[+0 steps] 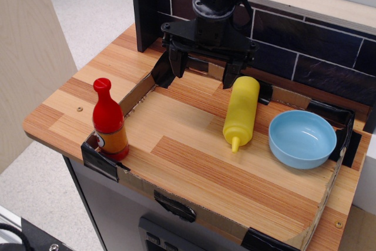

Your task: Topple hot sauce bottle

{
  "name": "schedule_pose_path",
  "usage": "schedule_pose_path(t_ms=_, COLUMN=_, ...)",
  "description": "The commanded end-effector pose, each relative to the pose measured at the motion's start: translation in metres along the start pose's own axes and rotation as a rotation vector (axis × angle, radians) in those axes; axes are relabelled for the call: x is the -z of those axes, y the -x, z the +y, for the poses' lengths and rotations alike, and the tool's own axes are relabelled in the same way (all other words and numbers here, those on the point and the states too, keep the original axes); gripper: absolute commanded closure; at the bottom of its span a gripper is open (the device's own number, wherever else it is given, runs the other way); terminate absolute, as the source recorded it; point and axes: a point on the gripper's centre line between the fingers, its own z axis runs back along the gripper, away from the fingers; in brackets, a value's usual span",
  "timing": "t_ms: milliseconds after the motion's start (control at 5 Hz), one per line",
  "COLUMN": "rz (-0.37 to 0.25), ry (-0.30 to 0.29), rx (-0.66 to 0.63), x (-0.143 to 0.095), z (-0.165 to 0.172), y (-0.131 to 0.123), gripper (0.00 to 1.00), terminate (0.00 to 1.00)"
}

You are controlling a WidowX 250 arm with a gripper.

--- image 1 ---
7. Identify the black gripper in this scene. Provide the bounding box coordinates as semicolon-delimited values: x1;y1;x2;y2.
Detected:
161;17;259;89

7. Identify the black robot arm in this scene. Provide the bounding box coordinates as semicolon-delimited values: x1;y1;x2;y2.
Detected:
152;0;259;89

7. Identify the light plywood panel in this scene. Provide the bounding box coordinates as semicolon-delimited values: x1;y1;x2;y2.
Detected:
1;0;77;171

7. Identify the light blue bowl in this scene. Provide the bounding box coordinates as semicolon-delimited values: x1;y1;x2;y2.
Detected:
268;110;337;169

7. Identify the red hot sauce bottle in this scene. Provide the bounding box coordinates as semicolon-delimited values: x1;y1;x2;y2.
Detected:
92;78;129;161

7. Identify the dark tile backsplash panel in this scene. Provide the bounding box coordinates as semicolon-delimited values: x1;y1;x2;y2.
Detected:
133;0;375;132

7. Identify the black metal bracket plate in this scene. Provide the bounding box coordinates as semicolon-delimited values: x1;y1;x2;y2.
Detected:
21;218;72;251

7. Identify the grey cabinet base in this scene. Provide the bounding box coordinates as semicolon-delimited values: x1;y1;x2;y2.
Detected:
65;158;242;250

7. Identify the yellow mustard squeeze bottle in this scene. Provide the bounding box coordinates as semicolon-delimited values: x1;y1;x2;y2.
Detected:
223;76;260;153

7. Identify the taped cardboard fence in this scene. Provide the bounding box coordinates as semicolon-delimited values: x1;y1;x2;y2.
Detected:
82;46;362;250

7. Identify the black cable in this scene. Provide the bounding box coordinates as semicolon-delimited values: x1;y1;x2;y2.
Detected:
0;223;32;251

